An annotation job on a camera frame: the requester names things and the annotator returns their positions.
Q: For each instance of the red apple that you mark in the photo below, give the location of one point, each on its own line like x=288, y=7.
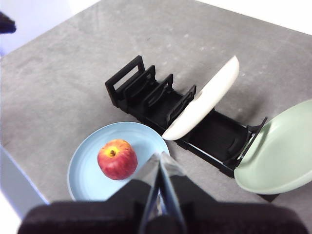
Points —
x=117, y=161

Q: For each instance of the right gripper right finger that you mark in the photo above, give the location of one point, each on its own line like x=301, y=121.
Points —
x=231, y=219

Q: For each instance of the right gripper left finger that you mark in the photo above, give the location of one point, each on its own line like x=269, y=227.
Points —
x=97, y=217

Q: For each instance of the green plate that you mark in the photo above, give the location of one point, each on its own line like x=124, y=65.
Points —
x=273, y=158

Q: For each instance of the black plate rack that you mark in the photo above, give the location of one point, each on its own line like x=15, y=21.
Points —
x=214, y=131

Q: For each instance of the blue plate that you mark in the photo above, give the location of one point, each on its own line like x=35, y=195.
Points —
x=85, y=175

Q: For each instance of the cream white plate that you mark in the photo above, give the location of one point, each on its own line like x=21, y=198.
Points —
x=207, y=107

